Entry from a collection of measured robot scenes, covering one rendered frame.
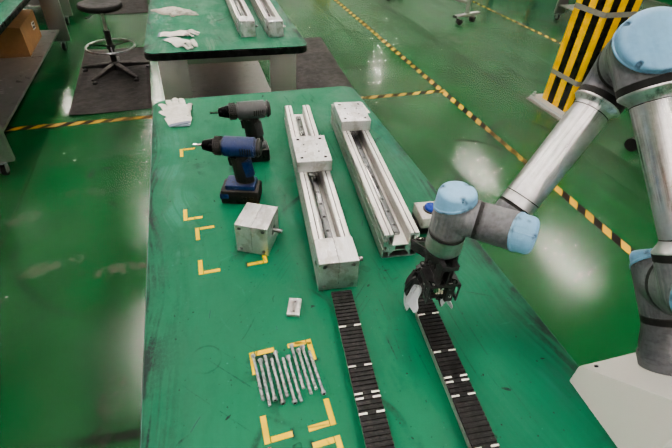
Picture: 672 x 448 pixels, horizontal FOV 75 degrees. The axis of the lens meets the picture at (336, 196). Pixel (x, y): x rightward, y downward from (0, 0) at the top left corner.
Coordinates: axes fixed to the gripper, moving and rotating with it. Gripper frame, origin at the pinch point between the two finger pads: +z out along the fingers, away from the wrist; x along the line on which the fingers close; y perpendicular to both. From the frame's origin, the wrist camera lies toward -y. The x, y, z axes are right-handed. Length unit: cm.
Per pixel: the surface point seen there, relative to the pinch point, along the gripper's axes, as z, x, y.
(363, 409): -0.3, -20.5, 23.2
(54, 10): 42, -214, -420
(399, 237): -1.3, 0.6, -21.8
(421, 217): -2.4, 9.0, -28.1
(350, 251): -6.3, -15.6, -13.3
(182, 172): 3, -62, -68
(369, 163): -1, 2, -60
